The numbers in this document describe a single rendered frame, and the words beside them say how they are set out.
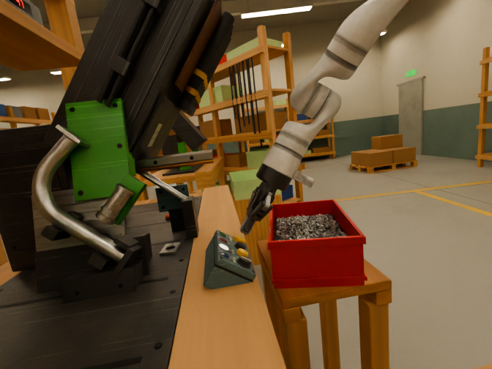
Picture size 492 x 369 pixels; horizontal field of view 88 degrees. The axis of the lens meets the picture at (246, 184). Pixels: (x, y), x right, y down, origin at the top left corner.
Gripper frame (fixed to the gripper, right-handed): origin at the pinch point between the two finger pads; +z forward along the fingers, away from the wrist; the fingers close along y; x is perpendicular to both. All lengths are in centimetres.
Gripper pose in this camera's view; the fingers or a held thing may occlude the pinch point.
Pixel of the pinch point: (247, 225)
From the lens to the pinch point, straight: 59.2
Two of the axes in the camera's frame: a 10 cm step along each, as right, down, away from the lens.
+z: -4.7, 8.8, 1.0
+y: 1.2, 1.8, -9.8
